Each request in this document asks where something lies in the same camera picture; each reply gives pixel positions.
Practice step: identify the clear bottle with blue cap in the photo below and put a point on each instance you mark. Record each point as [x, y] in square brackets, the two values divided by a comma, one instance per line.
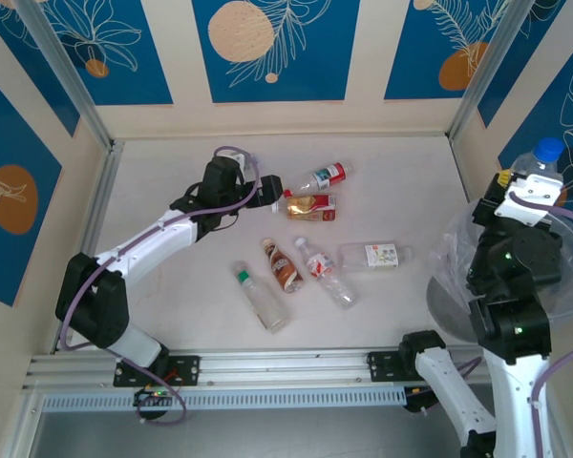
[549, 148]

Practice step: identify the brown drink bottle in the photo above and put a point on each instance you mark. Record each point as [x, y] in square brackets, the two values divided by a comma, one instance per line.
[282, 272]

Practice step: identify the clear bottle with green cap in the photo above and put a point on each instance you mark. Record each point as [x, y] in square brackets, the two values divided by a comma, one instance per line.
[262, 300]

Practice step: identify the clear square bottle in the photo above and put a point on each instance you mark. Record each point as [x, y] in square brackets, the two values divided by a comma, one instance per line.
[377, 256]

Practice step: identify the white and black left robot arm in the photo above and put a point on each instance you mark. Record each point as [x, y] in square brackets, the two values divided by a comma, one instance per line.
[148, 248]

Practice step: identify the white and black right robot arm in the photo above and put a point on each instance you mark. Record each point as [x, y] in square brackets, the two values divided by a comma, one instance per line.
[506, 391]

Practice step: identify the clear plastic bin liner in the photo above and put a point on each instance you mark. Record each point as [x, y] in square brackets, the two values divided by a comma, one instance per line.
[458, 238]

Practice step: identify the grey round waste bin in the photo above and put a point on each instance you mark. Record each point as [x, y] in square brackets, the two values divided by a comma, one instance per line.
[446, 310]

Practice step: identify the small circuit board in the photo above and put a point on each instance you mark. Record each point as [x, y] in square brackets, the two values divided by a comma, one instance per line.
[150, 397]
[418, 404]

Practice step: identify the aluminium side rail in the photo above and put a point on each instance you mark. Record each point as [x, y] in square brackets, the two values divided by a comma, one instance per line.
[97, 214]
[460, 167]

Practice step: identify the aluminium frame post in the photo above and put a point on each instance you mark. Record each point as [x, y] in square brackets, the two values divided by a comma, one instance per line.
[493, 62]
[61, 62]
[21, 429]

